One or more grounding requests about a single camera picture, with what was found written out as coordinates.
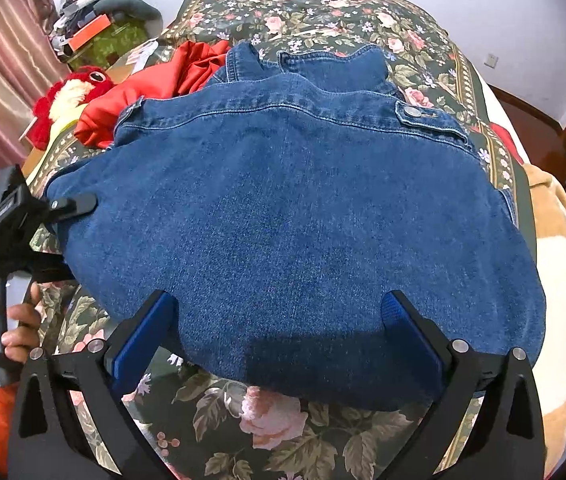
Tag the white wall socket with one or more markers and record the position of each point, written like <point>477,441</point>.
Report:
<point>490,60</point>

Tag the grey cushion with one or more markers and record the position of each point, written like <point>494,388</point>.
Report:
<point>130,5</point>

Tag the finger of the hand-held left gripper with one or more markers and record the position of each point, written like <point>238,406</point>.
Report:
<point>73,206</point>
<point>53,267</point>

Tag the blue denim jacket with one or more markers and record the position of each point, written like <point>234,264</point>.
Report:
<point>288,210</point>

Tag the person's left hand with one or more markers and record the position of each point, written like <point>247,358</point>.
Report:
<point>22,327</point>

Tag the green patterned fabric box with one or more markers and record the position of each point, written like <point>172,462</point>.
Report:
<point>115,37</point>

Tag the orange box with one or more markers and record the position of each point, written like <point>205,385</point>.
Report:
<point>90,32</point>

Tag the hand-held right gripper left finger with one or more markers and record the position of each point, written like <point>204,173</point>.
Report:
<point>138,340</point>

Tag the pile of clutter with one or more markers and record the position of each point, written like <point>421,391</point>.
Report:
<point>80,0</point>

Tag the beige blanket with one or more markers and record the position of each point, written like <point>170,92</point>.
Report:
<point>555,285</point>

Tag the red plush toy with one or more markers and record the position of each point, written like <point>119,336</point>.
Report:
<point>58,100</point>

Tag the floral bedspread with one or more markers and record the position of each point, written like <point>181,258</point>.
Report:
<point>283,440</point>

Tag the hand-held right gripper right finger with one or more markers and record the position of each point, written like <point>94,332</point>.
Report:
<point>415,335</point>

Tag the red garment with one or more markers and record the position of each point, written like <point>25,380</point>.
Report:
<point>163,85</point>

